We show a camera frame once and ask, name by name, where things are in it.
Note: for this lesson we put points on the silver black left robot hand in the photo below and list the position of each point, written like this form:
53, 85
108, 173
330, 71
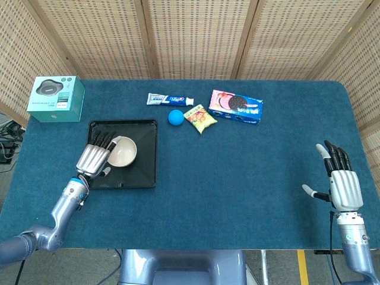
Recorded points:
90, 160

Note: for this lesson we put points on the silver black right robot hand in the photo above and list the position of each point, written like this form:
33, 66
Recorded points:
345, 190

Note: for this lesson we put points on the cream ribbed bowl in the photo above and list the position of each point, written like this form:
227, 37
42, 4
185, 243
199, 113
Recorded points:
124, 154

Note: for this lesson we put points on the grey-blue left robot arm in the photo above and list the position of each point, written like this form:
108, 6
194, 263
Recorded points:
62, 207

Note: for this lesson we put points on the black plastic tray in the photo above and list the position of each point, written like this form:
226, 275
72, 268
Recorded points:
145, 166

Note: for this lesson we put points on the teal product box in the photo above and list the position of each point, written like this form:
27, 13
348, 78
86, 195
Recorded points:
59, 114

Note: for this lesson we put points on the white blue toothpaste tube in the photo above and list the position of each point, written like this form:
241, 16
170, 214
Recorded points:
160, 99

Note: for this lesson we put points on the blue ball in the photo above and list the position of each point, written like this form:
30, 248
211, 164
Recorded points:
175, 117

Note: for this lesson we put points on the blue table cloth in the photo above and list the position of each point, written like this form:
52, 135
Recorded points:
237, 178

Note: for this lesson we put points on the white table leg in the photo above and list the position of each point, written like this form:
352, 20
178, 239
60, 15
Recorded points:
264, 267

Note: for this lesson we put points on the grey-blue robot torso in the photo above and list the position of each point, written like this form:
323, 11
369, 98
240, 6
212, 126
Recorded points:
136, 267

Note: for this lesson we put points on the woven bamboo screen panel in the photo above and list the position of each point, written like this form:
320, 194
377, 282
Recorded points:
196, 38
297, 38
23, 59
104, 38
365, 74

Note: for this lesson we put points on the yellow snack packet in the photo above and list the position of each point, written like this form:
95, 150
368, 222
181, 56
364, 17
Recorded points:
200, 118

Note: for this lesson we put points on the blue cookie box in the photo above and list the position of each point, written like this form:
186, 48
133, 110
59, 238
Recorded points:
237, 107

